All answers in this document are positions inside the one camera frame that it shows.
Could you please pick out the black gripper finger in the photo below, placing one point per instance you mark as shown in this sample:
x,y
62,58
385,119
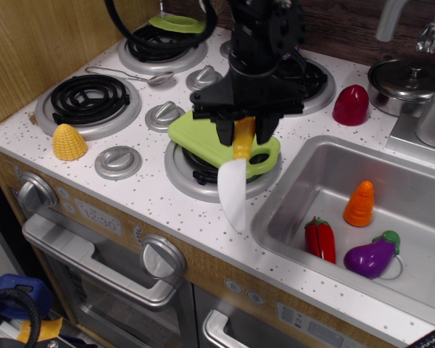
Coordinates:
x,y
225,131
265,126

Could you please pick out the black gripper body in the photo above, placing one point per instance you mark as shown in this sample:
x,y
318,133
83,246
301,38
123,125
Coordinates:
x,y
251,86

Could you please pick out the yellow handled white toy knife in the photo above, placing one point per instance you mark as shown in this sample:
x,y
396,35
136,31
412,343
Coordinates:
x,y
232,175

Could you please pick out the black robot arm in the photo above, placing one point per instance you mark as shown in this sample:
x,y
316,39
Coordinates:
x,y
263,33

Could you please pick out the green cutting board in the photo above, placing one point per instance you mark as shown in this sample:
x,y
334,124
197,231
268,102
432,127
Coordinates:
x,y
200,138

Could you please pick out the front right black burner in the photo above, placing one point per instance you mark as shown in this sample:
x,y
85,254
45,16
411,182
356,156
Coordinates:
x,y
197,179

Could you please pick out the black burner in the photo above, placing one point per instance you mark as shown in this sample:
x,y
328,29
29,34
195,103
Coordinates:
x,y
197,179
97,106
318,83
151,62

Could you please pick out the back right black burner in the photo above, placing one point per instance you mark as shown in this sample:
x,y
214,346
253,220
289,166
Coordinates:
x,y
318,83

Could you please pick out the silver metal spoon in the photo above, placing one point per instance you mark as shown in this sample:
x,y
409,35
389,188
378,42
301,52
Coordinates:
x,y
155,80

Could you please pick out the dark red toy fruit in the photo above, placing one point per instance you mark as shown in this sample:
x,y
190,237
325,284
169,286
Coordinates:
x,y
351,106

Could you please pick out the green plastic plate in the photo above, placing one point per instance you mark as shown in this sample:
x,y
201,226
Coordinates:
x,y
177,24

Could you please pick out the back left black burner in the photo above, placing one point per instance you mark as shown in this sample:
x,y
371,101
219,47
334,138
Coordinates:
x,y
151,62

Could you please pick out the front left black burner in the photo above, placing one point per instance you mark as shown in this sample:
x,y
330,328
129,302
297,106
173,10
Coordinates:
x,y
97,106

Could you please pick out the orange toy carrot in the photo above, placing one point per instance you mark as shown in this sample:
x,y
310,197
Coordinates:
x,y
359,209

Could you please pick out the red toy pepper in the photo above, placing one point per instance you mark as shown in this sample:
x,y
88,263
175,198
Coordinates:
x,y
320,239

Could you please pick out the steel pot with lid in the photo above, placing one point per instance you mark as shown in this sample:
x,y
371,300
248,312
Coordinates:
x,y
401,86

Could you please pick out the silver oven dial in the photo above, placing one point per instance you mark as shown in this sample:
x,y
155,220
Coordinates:
x,y
35,192
160,258

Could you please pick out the yellow toy corn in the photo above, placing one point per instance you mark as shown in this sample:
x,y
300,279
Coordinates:
x,y
68,144

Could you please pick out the silver faucet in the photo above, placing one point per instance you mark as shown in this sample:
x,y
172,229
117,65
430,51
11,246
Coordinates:
x,y
389,19

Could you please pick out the purple toy eggplant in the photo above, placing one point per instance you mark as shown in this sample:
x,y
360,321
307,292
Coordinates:
x,y
371,260

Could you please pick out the clear hanging crystal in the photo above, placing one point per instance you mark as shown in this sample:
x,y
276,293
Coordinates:
x,y
426,39

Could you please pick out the blue plastic object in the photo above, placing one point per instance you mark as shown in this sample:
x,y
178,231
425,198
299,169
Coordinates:
x,y
23,297

